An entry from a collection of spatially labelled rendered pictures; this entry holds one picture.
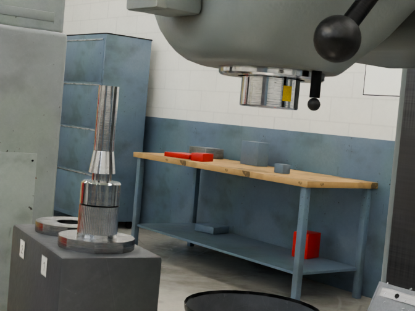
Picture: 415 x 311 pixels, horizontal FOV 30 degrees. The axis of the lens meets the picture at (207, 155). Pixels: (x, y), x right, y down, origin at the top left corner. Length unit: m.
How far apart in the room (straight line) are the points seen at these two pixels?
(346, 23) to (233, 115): 6.69
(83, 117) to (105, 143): 7.20
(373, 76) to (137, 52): 2.91
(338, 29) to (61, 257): 0.47
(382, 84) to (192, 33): 5.43
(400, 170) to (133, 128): 7.12
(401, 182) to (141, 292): 0.35
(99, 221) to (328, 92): 5.50
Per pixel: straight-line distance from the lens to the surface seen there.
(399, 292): 1.00
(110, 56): 7.88
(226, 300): 2.89
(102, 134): 0.89
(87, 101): 8.05
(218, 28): 0.55
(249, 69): 0.59
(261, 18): 0.54
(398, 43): 0.68
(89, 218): 0.89
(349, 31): 0.48
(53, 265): 0.87
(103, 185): 0.89
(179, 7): 0.54
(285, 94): 0.60
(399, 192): 1.00
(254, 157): 6.42
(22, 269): 1.00
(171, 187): 7.88
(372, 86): 6.03
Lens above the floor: 1.27
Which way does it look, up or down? 3 degrees down
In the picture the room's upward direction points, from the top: 5 degrees clockwise
